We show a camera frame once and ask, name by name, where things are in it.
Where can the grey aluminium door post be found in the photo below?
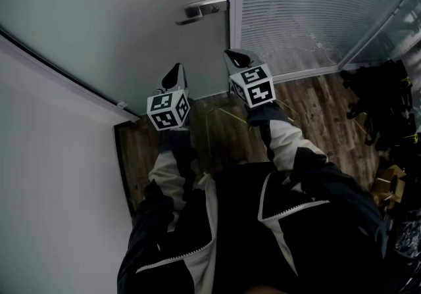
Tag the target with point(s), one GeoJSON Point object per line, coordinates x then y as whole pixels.
{"type": "Point", "coordinates": [234, 0]}

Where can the person's black white jacket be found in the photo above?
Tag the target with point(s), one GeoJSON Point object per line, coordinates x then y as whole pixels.
{"type": "Point", "coordinates": [237, 236]}

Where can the brown cardboard box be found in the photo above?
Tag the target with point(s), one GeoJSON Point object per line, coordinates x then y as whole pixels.
{"type": "Point", "coordinates": [388, 184]}

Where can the pile of black equipment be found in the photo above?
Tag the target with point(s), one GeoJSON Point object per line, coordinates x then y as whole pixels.
{"type": "Point", "coordinates": [385, 105]}

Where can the frosted glass door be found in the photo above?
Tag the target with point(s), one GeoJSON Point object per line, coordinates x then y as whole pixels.
{"type": "Point", "coordinates": [98, 23]}

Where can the white window blinds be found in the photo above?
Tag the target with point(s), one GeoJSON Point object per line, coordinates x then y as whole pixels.
{"type": "Point", "coordinates": [306, 10]}

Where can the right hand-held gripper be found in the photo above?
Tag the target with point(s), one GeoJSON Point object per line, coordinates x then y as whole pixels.
{"type": "Point", "coordinates": [255, 85]}

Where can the clear glass partition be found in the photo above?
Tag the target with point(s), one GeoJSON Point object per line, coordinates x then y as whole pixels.
{"type": "Point", "coordinates": [398, 29]}

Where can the person's left forearm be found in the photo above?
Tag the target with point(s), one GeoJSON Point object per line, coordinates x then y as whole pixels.
{"type": "Point", "coordinates": [171, 167]}

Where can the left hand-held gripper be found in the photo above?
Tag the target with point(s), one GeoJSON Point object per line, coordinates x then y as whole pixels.
{"type": "Point", "coordinates": [164, 110]}

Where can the dark skirting board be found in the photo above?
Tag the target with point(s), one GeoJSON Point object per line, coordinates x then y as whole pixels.
{"type": "Point", "coordinates": [123, 161]}

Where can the black plastic bag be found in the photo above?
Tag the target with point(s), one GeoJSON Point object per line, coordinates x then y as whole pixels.
{"type": "Point", "coordinates": [408, 240]}

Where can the white door frame rail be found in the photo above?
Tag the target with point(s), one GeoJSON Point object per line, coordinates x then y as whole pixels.
{"type": "Point", "coordinates": [65, 80]}

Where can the person's right forearm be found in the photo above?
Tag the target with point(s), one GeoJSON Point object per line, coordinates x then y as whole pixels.
{"type": "Point", "coordinates": [286, 141]}

